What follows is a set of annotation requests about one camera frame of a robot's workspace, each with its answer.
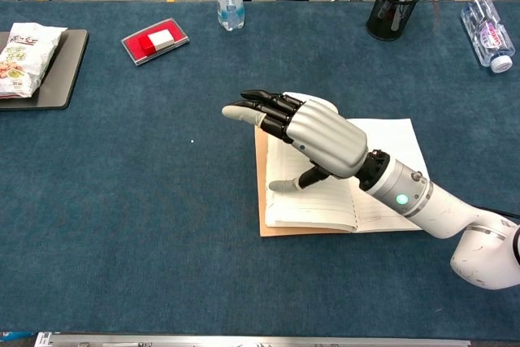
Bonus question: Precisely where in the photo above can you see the silver and black right robot hand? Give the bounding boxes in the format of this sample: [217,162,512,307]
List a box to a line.
[221,89,369,193]

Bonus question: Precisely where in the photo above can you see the brown kraft spiral notebook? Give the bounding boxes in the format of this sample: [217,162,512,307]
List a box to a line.
[253,91,431,238]

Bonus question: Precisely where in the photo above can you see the black mesh pen holder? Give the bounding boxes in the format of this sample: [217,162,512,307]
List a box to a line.
[366,0,426,42]

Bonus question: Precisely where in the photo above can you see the clear bottle with purple label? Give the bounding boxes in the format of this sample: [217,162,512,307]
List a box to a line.
[460,0,516,75]

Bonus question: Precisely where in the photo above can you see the red ink pad case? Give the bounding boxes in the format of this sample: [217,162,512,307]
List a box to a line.
[120,17,191,67]

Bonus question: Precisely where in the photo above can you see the red and white block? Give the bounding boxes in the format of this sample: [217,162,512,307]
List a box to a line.
[137,29,175,57]

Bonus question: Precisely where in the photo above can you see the white snack bag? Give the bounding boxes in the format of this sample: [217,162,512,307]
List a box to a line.
[0,22,69,100]

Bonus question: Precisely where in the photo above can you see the aluminium profile rail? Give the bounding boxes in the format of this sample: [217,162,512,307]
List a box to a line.
[34,331,472,347]

